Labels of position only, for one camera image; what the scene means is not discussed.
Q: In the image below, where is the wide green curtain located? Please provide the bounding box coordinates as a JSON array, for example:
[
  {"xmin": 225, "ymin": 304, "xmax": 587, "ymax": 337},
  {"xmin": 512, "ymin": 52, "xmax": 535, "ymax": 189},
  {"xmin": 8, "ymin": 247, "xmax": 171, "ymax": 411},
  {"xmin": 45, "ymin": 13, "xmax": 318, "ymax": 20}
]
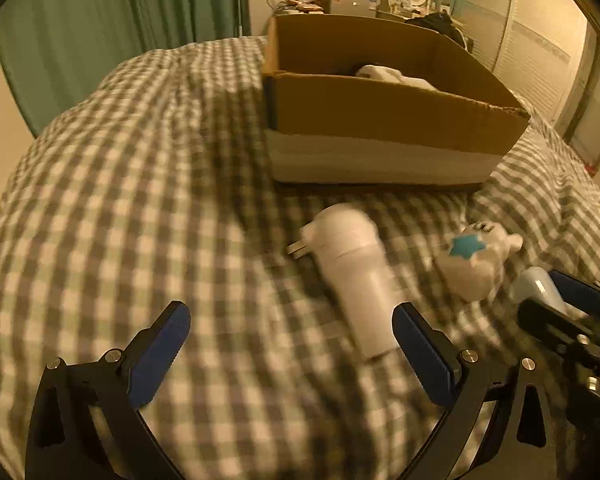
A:
[{"xmin": 0, "ymin": 0, "xmax": 251, "ymax": 136}]

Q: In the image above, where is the brown cardboard box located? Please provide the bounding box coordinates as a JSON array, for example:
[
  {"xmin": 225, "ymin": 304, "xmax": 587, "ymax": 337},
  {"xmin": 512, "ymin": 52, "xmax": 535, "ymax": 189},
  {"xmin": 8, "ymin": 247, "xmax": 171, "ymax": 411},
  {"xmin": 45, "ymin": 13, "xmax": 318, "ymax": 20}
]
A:
[{"xmin": 261, "ymin": 14, "xmax": 531, "ymax": 193}]

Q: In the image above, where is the white cloth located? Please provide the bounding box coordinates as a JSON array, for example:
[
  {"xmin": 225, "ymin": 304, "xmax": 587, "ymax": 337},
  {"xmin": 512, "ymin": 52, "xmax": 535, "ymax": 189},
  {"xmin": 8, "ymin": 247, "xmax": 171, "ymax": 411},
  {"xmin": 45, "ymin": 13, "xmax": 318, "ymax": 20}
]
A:
[{"xmin": 355, "ymin": 64, "xmax": 438, "ymax": 92}]

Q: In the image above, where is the silver small fridge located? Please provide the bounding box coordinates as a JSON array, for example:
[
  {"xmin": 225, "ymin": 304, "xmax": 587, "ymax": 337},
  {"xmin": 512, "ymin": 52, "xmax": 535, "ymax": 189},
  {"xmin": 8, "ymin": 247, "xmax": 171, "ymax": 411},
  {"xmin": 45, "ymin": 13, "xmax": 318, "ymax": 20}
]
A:
[{"xmin": 327, "ymin": 0, "xmax": 381, "ymax": 18}]

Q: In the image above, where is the white cylindrical bottle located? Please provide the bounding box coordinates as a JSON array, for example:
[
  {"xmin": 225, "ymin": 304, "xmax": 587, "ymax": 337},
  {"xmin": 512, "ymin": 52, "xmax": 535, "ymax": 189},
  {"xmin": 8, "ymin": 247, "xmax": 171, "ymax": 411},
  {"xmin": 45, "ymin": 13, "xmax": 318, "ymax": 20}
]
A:
[{"xmin": 286, "ymin": 202, "xmax": 401, "ymax": 361}]

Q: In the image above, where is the white toy with blue star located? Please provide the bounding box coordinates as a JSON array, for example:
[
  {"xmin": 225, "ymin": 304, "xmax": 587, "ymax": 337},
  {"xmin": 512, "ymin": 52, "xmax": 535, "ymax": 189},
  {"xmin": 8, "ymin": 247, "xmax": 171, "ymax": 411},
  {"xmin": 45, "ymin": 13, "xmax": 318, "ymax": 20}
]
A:
[{"xmin": 434, "ymin": 220, "xmax": 524, "ymax": 302}]

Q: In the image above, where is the grey checked blanket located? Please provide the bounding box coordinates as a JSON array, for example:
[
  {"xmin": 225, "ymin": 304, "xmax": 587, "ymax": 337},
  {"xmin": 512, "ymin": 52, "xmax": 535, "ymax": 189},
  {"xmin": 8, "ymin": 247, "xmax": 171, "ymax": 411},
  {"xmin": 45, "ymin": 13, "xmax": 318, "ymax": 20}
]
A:
[{"xmin": 0, "ymin": 35, "xmax": 600, "ymax": 480}]

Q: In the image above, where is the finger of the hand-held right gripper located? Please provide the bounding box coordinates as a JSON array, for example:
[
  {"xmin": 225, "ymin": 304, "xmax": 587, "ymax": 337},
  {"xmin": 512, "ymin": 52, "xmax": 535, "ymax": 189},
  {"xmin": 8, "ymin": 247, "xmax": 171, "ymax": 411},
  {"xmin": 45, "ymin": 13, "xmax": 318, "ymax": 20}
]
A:
[
  {"xmin": 550, "ymin": 270, "xmax": 600, "ymax": 313},
  {"xmin": 517, "ymin": 299, "xmax": 598, "ymax": 348}
]

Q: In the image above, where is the pale blue white small object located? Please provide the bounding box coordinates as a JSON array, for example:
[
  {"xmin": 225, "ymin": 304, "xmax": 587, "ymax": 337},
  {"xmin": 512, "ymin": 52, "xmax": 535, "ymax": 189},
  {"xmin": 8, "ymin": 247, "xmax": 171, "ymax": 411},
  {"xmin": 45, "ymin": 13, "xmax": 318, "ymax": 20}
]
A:
[{"xmin": 510, "ymin": 266, "xmax": 576, "ymax": 318}]

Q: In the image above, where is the white louvred wardrobe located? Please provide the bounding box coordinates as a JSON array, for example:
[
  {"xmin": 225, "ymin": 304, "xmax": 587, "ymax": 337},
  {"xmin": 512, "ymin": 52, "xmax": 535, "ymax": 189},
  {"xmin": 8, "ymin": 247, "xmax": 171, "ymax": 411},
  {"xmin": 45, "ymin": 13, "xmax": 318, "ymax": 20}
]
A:
[{"xmin": 455, "ymin": 0, "xmax": 588, "ymax": 131}]

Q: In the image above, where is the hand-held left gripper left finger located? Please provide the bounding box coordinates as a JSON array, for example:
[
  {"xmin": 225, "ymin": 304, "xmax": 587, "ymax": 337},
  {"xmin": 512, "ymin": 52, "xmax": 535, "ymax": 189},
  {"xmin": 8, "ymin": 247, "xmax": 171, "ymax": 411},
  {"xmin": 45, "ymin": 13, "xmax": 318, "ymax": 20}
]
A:
[{"xmin": 25, "ymin": 300, "xmax": 192, "ymax": 480}]

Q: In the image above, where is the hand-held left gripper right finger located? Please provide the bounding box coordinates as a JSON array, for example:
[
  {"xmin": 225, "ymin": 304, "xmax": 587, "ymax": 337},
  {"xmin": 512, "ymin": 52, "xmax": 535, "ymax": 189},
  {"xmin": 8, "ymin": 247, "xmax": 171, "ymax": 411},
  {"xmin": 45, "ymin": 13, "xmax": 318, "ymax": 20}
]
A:
[{"xmin": 391, "ymin": 302, "xmax": 558, "ymax": 480}]

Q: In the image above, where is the black bag on chair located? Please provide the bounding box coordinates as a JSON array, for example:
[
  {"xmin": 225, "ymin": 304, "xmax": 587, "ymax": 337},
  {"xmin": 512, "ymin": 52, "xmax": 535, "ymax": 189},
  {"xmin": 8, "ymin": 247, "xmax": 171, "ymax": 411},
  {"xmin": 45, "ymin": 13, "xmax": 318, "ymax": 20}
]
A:
[{"xmin": 405, "ymin": 11, "xmax": 463, "ymax": 41}]

